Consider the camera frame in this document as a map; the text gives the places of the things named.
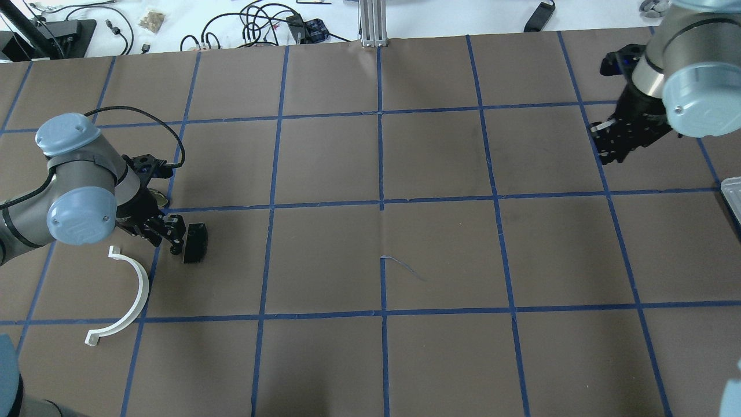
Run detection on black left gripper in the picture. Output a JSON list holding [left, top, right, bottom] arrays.
[[116, 154, 187, 255]]

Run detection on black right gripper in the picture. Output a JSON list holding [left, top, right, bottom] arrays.
[[589, 45, 672, 164]]

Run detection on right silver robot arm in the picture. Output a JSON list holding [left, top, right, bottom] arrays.
[[165, 5, 739, 254]]

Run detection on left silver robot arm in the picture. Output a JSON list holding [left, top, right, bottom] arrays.
[[1, 113, 187, 264]]

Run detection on black brake pad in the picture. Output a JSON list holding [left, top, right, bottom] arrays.
[[182, 222, 208, 264]]

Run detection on black power adapter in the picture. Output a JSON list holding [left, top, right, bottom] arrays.
[[523, 1, 556, 32]]

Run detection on bag of nuts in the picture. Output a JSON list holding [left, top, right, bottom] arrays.
[[138, 9, 166, 34]]

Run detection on black monitor stand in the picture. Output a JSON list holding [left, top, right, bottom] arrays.
[[1, 1, 97, 63]]

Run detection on white curved plastic bracket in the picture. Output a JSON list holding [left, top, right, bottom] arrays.
[[85, 246, 150, 348]]

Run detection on aluminium frame post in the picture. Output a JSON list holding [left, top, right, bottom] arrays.
[[358, 0, 387, 47]]

